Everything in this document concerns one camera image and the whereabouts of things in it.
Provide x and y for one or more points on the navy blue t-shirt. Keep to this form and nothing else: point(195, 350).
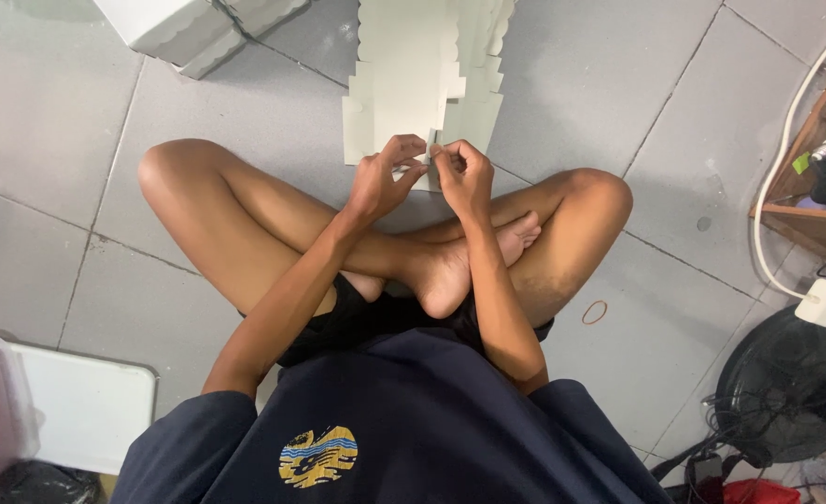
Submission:
point(385, 427)

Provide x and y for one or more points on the wooden shelf with items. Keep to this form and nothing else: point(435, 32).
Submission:
point(820, 168)

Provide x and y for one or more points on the black plastic bag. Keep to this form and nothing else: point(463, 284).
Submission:
point(40, 484)

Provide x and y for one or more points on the stack of flat box blanks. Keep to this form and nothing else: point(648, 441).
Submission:
point(481, 77)

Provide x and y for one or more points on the red bag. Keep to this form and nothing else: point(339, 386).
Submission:
point(760, 493)

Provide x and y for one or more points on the person's legs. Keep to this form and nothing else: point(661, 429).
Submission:
point(259, 210)

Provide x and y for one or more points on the white cardboard box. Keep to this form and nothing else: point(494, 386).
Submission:
point(172, 25)
point(393, 91)

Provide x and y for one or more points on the person's right hand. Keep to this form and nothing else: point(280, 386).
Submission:
point(466, 183)

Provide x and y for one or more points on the person's left hand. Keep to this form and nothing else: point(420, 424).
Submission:
point(378, 183)

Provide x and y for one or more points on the black floor fan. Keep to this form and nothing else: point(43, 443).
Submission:
point(788, 386)

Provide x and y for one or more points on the white plastic lid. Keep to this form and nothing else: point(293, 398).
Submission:
point(88, 409)

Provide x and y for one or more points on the folded white cardboard box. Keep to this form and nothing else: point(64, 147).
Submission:
point(172, 25)

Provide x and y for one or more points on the brown rubber band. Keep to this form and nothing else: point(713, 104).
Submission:
point(594, 312)

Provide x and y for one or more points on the black shorts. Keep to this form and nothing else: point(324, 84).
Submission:
point(357, 315)

